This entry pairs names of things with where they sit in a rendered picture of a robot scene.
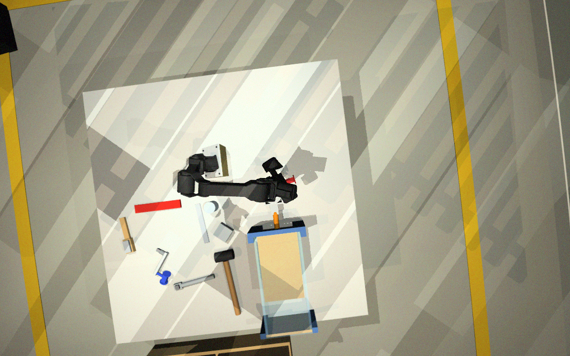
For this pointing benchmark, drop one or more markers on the clear-panelled cubby with blue corner posts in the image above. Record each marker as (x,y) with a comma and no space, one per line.
(283,286)

